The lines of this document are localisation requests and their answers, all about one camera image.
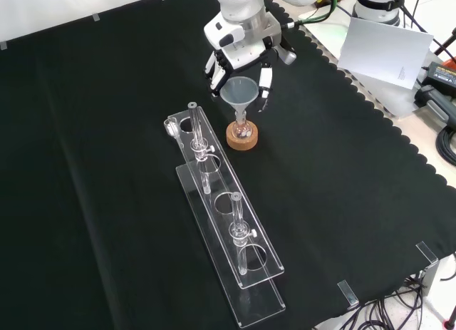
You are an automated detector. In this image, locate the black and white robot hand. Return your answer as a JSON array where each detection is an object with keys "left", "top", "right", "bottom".
[{"left": 202, "top": 14, "right": 283, "bottom": 113}]

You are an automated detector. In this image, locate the translucent plastic funnel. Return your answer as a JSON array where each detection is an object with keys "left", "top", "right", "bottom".
[{"left": 219, "top": 76, "right": 257, "bottom": 121}]

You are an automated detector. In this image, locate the glass round-bottom flask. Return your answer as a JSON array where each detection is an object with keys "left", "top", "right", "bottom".
[{"left": 232, "top": 110, "right": 252, "bottom": 140}]

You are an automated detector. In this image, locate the clear acrylic funnel stand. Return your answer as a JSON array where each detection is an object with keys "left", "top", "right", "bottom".
[{"left": 163, "top": 101, "right": 287, "bottom": 328}]

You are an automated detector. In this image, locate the white paper card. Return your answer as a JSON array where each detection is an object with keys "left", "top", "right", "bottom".
[{"left": 337, "top": 16, "right": 435, "bottom": 93}]

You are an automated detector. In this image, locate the pale grey board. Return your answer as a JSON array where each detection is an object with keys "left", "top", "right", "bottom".
[{"left": 296, "top": 5, "right": 423, "bottom": 120}]

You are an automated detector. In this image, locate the black cloth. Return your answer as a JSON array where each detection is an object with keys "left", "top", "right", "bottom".
[{"left": 0, "top": 0, "right": 456, "bottom": 330}]

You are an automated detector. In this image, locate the black plug block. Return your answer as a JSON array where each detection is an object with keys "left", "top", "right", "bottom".
[{"left": 415, "top": 84, "right": 456, "bottom": 125}]

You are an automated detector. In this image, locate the black power adapter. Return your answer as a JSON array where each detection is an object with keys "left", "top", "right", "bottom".
[{"left": 425, "top": 61, "right": 456, "bottom": 91}]

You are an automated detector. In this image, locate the black tripod leg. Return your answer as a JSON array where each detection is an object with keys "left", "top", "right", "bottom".
[{"left": 432, "top": 25, "right": 456, "bottom": 56}]

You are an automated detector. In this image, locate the clear cloth clamp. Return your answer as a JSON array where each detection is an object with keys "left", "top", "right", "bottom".
[
  {"left": 336, "top": 279, "right": 361, "bottom": 307},
  {"left": 415, "top": 241, "right": 440, "bottom": 265}
]

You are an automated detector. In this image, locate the grey metal bench leg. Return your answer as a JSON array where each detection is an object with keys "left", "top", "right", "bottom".
[{"left": 420, "top": 253, "right": 452, "bottom": 299}]

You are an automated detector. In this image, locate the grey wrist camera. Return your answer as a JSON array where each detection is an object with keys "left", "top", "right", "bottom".
[{"left": 276, "top": 46, "right": 298, "bottom": 66}]

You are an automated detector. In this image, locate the cork ring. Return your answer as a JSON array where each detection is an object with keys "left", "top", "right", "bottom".
[{"left": 226, "top": 121, "right": 259, "bottom": 152}]

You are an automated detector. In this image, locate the coiled black cable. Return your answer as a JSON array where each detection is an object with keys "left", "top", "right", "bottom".
[{"left": 435, "top": 125, "right": 456, "bottom": 167}]

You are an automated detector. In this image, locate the black floor cable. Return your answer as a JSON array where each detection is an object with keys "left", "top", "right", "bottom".
[{"left": 390, "top": 272, "right": 434, "bottom": 311}]

